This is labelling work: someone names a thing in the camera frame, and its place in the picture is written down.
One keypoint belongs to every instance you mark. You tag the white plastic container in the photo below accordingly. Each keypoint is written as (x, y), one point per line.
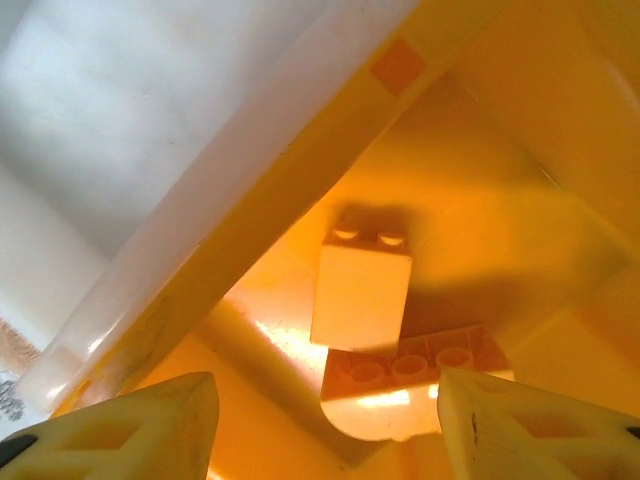
(100, 100)

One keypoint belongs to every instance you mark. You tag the flat yellow lego brick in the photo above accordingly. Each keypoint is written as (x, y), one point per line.
(380, 415)

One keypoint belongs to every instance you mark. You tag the floral patterned table cover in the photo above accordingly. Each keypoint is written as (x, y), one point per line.
(10, 390)

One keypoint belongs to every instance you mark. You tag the yellow plastic container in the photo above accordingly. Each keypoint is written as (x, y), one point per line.
(500, 125)

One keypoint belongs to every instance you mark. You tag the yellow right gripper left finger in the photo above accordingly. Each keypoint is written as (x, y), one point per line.
(125, 435)

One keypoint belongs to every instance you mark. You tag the tall yellow lego brick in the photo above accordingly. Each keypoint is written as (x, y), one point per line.
(360, 295)

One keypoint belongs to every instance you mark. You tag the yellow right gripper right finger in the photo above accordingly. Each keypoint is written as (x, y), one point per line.
(525, 440)

